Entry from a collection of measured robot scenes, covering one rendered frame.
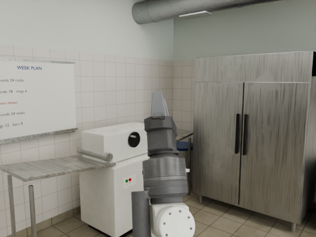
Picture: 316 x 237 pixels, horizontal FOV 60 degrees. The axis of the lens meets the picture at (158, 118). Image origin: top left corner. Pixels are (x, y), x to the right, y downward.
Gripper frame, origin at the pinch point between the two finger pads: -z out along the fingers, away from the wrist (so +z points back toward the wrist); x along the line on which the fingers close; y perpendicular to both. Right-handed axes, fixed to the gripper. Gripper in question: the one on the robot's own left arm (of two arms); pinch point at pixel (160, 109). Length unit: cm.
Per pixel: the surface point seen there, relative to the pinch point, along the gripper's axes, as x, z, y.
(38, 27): -183, -166, 154
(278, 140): -266, -32, -93
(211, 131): -303, -57, -22
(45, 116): -220, -76, 165
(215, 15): -334, -250, -50
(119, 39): -280, -198, 93
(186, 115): -420, -114, 14
